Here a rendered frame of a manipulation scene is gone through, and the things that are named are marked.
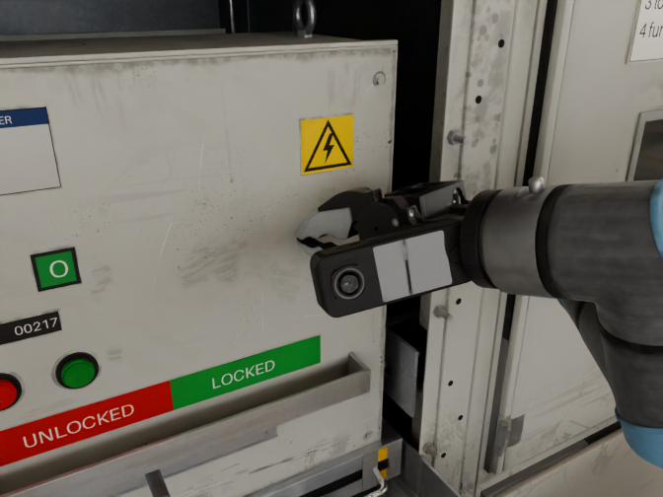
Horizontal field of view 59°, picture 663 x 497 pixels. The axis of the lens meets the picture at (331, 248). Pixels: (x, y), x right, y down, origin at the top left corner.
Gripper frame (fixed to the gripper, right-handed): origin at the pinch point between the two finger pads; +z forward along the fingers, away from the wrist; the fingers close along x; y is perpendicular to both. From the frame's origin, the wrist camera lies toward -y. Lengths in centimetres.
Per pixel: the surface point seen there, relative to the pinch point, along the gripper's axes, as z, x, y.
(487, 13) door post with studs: -12.0, 16.9, 16.9
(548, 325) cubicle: -7.9, -19.0, 28.9
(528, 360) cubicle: -6.2, -22.9, 26.4
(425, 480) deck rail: 1.3, -34.1, 12.5
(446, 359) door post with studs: -2.2, -18.8, 15.7
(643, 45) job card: -18.4, 11.6, 36.0
